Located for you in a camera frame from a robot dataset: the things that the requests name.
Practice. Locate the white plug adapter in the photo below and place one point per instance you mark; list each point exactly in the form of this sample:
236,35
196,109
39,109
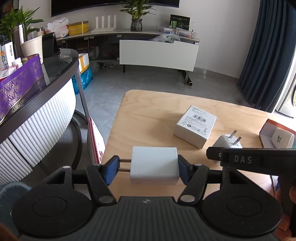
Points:
225,142

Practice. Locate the white curved tv cabinet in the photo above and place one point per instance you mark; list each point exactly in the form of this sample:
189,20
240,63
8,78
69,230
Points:
159,54

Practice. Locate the box with white device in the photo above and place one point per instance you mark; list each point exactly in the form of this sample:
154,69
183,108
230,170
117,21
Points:
266,136

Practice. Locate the black box with green print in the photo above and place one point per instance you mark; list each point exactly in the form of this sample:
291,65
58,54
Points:
179,22

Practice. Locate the curved ribbed white counter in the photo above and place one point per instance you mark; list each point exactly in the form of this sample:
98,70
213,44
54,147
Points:
41,120

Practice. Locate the person's right hand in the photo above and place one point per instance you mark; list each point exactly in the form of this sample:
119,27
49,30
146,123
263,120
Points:
292,191

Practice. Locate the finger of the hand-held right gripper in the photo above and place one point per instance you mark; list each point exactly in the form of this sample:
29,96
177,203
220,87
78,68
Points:
214,153

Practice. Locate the green plant in dark vase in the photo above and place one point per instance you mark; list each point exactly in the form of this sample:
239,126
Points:
136,24

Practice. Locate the clear plastic organizer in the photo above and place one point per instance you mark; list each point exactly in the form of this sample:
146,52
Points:
182,32

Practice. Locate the small white barcode box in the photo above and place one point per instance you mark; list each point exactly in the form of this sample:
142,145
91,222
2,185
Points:
8,51

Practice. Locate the black tube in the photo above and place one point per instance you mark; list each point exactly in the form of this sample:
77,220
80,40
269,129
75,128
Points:
189,82

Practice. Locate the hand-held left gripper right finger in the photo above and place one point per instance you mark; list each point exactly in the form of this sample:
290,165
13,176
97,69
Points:
183,169

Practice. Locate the grey-blue round thing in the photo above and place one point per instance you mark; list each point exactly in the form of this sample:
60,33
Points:
11,197

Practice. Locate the leafy green plant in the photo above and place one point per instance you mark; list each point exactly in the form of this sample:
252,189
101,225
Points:
11,20

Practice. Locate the black television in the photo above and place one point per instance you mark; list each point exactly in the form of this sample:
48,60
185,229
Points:
104,5

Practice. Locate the red spiral notebook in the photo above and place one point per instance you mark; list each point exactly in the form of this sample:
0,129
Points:
96,143

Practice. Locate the purple patterned box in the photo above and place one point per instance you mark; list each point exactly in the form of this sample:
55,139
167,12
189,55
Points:
20,81

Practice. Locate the white charger with prongs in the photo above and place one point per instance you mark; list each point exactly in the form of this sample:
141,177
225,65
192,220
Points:
152,165

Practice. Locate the yellow box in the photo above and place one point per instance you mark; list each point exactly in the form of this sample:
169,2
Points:
78,29

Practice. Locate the crumpled bag on cabinet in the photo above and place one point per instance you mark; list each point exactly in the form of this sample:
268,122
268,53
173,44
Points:
165,37

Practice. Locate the white plastic bag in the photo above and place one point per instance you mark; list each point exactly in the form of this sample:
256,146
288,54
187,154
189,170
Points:
56,26

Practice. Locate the white router with antennas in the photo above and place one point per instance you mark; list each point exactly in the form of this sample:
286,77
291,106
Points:
103,29

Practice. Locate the blue plastic bag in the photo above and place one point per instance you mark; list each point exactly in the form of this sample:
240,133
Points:
84,78

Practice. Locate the dark blue curtain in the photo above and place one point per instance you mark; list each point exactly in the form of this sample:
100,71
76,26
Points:
263,58

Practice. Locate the black stand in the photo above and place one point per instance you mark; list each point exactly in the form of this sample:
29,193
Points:
48,45

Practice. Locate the white cardboard charger box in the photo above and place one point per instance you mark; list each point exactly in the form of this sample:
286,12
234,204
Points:
196,132

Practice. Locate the steel thermos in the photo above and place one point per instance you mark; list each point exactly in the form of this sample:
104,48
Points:
19,39

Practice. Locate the silver lidded jar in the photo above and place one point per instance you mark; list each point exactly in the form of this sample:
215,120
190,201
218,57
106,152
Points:
39,32

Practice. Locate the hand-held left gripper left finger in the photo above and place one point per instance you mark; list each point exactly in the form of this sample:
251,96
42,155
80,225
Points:
112,169

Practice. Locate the cardboard box with orange tape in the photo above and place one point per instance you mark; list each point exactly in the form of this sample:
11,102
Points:
83,61

